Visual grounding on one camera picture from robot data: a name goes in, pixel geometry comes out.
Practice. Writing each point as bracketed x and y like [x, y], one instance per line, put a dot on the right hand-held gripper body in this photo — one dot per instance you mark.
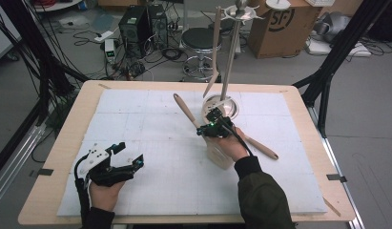
[222, 129]

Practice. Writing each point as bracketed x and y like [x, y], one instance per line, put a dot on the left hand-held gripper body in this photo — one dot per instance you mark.
[101, 175]

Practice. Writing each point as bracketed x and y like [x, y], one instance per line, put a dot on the beige solid turner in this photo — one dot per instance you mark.
[185, 109]

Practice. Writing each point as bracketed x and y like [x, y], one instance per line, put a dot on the beige perforated skimmer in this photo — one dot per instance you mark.
[263, 149]

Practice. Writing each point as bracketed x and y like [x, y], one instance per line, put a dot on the metal utensil rack stand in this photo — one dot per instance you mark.
[230, 63]

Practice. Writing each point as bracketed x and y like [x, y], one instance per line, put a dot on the beige slotted spatula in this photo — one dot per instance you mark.
[216, 47]

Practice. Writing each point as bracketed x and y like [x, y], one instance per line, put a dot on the person's right hand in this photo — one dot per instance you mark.
[231, 146]

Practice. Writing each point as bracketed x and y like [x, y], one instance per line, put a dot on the person's left hand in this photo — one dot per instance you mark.
[103, 195]

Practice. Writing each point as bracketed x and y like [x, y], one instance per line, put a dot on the white grid mat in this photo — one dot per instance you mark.
[152, 127]

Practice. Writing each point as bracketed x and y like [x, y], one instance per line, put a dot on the black tape strip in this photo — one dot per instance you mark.
[44, 172]
[336, 178]

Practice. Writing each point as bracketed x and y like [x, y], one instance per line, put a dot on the black round stool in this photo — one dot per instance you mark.
[201, 39]

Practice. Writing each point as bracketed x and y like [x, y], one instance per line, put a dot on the black flat bag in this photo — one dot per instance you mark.
[227, 25]

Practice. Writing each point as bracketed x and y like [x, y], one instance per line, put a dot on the small white power supply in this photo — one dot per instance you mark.
[110, 51]

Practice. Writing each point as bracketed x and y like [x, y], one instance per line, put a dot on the brown cardboard box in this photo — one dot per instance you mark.
[279, 35]

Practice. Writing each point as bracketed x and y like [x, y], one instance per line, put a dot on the slim black computer tower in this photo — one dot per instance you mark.
[159, 25]

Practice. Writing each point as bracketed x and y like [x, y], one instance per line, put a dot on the white power strip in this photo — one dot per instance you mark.
[104, 36]

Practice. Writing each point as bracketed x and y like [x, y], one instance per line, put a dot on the large black computer tower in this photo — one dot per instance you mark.
[133, 28]

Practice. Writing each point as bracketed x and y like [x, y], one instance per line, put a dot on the white flat board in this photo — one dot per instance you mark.
[324, 49]

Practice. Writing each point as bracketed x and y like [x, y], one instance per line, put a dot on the white round disc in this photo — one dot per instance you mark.
[278, 4]

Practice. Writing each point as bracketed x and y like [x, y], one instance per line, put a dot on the aluminium rail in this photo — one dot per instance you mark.
[15, 168]
[340, 171]

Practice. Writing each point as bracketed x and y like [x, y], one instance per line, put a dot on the black frame struts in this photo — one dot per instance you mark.
[340, 47]

